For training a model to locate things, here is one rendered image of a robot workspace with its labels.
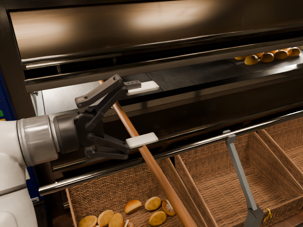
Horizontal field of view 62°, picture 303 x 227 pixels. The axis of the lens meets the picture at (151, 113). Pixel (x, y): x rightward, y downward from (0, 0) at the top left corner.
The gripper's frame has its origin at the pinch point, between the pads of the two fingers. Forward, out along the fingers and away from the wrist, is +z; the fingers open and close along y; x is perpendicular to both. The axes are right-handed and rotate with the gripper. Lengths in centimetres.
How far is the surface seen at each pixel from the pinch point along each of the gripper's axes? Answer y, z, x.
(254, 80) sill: 32, 88, -55
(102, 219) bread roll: 84, -10, -39
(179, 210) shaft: 28.1, 5.3, 6.8
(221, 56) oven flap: 7, 50, -40
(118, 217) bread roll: 84, -2, -37
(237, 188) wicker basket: 89, 70, -32
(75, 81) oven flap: 7.5, -11.3, -40.5
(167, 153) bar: 31.3, 14.2, -18.1
